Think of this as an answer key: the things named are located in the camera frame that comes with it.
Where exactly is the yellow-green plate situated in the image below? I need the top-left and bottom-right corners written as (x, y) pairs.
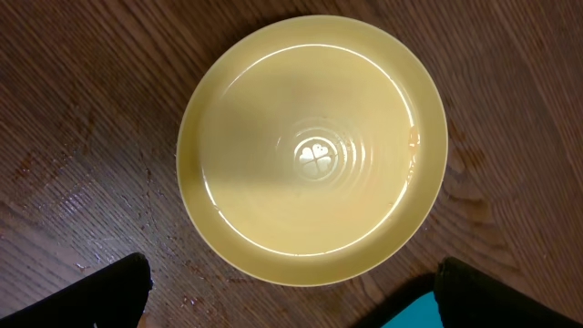
top-left (176, 15), bottom-right (448, 287)

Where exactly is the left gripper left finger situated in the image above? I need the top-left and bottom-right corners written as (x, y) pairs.
top-left (1, 252), bottom-right (153, 328)

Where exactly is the teal plastic tray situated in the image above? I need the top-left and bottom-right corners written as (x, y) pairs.
top-left (381, 292), bottom-right (444, 328)

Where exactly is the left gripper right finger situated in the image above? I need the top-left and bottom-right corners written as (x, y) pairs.
top-left (434, 257), bottom-right (582, 328)

